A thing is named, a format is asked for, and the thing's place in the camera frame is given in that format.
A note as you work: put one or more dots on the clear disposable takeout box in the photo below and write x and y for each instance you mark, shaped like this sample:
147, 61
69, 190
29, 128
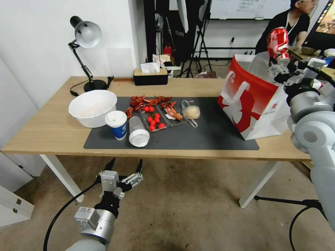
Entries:
173, 123

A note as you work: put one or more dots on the whiteboard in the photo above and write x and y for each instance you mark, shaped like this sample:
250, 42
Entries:
248, 9

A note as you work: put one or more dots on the red and white delivery bag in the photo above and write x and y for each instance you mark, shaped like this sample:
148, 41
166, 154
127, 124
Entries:
248, 104

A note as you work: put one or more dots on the black desk lamp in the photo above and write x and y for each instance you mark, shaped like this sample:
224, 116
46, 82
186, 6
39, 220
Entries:
87, 32

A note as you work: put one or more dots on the blue and white paper cup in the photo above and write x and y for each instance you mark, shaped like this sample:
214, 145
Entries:
117, 128

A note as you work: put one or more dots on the person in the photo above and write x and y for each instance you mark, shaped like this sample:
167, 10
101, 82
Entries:
285, 28

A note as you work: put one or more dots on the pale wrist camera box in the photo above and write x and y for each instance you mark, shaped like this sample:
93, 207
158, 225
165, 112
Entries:
317, 67
109, 180

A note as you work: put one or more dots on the white tissue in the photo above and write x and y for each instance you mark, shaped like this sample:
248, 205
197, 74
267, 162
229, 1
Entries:
149, 67

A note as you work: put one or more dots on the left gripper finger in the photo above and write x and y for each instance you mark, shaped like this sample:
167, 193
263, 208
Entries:
138, 170
110, 165

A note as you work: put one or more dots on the black desk mat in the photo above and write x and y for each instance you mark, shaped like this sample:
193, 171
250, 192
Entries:
199, 136

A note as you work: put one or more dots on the clear cup with white lid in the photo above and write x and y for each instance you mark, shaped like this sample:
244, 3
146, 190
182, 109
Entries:
137, 130

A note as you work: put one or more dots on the white softbox panel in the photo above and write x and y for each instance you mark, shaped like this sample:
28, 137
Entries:
183, 15

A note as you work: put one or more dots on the crushed red soda can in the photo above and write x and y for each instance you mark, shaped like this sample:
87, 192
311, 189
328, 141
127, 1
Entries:
278, 44

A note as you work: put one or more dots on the black floor stand leg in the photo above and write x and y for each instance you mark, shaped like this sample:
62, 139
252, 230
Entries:
282, 200

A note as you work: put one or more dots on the black tissue box wooden lid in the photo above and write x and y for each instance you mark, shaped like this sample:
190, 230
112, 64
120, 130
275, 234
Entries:
150, 78

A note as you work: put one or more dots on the white cabinet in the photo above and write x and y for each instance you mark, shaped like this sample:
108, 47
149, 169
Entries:
13, 193

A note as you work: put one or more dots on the red crayfish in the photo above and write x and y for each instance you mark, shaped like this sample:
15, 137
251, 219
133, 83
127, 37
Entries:
163, 99
171, 111
129, 112
136, 100
151, 101

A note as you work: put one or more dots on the bun in clear plastic bag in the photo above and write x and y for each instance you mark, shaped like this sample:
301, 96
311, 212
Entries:
192, 112

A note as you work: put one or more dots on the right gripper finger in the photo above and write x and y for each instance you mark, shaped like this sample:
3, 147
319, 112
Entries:
298, 72
277, 71

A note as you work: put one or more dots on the wooden table with white legs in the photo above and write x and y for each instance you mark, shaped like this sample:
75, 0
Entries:
52, 123

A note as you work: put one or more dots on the black tripod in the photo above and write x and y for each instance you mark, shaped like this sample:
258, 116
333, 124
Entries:
202, 39

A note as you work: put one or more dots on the red fire extinguisher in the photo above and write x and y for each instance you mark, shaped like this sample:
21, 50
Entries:
167, 50

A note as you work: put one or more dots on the large white plastic bowl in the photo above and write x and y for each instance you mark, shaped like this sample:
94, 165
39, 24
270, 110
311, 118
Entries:
91, 109

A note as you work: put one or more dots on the computer monitor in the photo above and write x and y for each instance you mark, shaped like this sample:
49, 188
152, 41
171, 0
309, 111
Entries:
323, 23

